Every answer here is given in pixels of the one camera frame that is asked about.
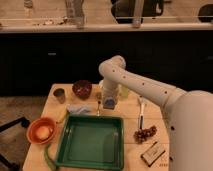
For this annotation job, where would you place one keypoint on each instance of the egg-like white ball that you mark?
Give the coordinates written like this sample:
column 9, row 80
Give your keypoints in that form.
column 43, row 132

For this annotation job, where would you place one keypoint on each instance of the purple bowl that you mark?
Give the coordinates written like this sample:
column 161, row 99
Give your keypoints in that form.
column 82, row 89

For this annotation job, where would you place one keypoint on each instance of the green plastic cup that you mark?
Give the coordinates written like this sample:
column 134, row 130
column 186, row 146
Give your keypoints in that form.
column 124, row 91

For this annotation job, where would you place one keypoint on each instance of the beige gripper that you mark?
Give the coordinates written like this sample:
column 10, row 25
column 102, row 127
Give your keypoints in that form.
column 109, row 93

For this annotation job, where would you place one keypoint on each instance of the metal cup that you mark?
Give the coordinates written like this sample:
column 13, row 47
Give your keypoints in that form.
column 59, row 94

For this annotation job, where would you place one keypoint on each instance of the black chair leg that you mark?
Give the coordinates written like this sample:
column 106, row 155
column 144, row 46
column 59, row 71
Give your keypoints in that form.
column 24, row 123

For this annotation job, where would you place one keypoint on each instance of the bunch of grapes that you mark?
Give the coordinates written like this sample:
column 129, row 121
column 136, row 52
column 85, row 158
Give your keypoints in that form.
column 143, row 135

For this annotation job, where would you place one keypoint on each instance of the black and tan box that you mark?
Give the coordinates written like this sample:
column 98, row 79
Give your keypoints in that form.
column 153, row 153

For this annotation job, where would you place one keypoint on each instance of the yellow banana piece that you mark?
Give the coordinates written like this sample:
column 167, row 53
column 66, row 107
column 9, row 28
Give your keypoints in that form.
column 61, row 117

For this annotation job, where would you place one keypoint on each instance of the blue sponge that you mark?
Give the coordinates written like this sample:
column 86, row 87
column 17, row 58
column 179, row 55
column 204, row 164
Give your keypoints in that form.
column 109, row 103

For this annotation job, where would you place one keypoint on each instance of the green bean pod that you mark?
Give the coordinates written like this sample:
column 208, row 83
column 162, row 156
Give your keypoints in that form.
column 51, row 164

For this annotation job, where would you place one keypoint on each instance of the orange bowl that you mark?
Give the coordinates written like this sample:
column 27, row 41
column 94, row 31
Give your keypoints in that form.
column 43, row 121

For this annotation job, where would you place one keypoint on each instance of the blue cloth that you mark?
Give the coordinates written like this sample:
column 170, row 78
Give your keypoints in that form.
column 77, row 109

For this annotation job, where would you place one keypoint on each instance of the dish brush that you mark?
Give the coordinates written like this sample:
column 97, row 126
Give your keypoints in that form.
column 99, row 99

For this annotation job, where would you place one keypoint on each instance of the metal spoon black handle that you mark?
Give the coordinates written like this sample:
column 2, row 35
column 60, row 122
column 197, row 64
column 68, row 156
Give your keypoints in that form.
column 141, row 112

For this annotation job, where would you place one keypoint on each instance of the white cup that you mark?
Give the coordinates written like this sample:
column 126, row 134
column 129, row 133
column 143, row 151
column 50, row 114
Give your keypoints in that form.
column 101, row 85

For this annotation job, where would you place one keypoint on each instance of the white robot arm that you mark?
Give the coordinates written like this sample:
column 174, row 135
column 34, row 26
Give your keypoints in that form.
column 190, row 114

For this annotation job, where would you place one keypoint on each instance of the green baking tray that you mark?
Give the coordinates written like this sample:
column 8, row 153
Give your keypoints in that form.
column 92, row 142

